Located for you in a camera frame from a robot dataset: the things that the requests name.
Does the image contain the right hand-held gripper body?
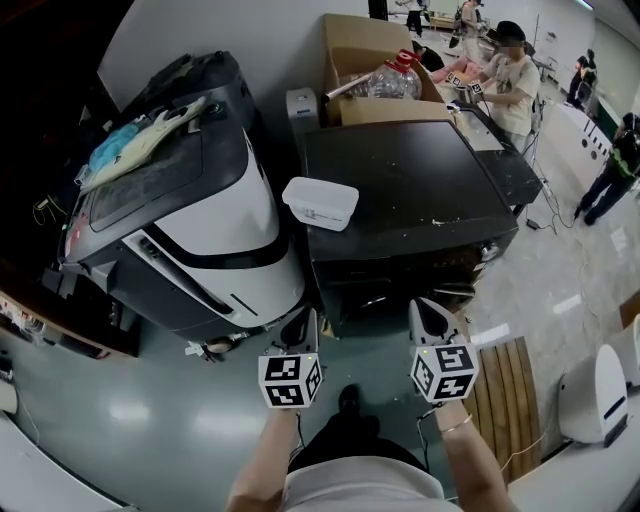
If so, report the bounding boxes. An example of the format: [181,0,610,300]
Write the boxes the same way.
[409,329,481,405]

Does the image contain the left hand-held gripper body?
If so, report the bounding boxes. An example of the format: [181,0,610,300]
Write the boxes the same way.
[257,339,325,410]

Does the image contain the person's right forearm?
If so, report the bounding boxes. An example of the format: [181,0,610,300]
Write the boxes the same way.
[434,399,511,512]

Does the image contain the person's left forearm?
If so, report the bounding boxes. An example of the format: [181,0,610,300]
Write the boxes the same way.
[225,407,301,512]

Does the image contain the person's black shoe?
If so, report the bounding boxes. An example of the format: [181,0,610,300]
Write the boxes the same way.
[338,383,361,412]

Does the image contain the wooden slat platform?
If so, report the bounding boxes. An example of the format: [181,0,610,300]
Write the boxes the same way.
[472,335,544,484]

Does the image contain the person's black trousers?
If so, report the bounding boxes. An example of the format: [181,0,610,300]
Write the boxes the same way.
[288,407,431,474]

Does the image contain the large white and grey appliance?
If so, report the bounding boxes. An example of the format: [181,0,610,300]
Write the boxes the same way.
[57,49,306,344]

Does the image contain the person's white shirt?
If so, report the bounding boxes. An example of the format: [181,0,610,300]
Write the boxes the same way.
[282,454,464,512]

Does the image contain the white plastic lidded container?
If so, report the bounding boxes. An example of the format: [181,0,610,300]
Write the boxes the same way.
[281,176,360,233]

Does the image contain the black washing machine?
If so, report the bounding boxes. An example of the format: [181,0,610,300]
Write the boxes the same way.
[294,119,521,339]

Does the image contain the white rounded toilet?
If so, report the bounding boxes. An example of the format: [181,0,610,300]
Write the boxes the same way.
[558,343,630,448]

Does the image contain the black low appliance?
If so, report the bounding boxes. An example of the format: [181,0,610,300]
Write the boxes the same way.
[449,102,545,207]

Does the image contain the white toilet with raised lid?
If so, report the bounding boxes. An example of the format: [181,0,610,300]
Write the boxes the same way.
[607,314,640,389]

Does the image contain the dark low shelf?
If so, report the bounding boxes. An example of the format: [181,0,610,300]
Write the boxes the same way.
[0,269,142,359]

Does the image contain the open brown cardboard box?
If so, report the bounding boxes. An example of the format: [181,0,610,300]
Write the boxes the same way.
[319,13,454,129]

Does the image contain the white appliance with knobs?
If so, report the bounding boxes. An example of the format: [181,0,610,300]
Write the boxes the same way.
[545,102,617,195]

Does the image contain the grey white box unit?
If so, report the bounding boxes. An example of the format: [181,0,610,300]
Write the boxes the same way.
[286,88,321,135]

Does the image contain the clear bottle with red cap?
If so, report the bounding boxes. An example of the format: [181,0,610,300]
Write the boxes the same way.
[367,48,425,100]

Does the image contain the cream plastic panel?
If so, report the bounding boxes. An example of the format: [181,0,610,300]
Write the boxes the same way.
[74,95,207,191]

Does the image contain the metal tube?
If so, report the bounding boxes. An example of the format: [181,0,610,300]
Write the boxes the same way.
[321,74,374,104]

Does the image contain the pink cloth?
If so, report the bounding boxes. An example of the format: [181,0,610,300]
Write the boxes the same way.
[432,57,484,86]

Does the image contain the blue cloth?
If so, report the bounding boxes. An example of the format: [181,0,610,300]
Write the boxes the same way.
[88,123,144,174]

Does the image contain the thin gold bracelet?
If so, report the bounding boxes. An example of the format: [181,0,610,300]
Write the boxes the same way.
[439,413,474,435]

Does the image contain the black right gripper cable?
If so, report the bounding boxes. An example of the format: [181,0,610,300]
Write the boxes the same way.
[417,407,442,471]

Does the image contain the pale thin floor cable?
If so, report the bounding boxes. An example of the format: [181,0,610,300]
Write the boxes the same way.
[499,424,551,471]

